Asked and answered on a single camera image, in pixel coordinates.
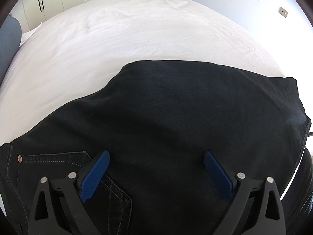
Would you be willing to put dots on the black denim pants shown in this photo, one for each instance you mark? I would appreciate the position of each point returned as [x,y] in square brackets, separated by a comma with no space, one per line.
[171,115]

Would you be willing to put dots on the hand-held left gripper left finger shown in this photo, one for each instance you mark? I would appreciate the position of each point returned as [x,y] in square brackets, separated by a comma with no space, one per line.
[94,176]

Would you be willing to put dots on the bed with white sheet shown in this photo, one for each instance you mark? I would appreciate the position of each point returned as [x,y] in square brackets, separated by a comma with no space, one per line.
[122,29]

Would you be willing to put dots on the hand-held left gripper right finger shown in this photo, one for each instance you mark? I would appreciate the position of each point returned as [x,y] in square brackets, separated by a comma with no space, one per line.
[218,176]

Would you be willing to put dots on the two-hole wall socket plate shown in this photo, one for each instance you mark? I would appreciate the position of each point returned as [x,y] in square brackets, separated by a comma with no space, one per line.
[283,12]

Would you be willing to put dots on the blue rolled duvet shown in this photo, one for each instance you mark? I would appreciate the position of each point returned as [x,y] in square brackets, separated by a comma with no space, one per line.
[8,41]

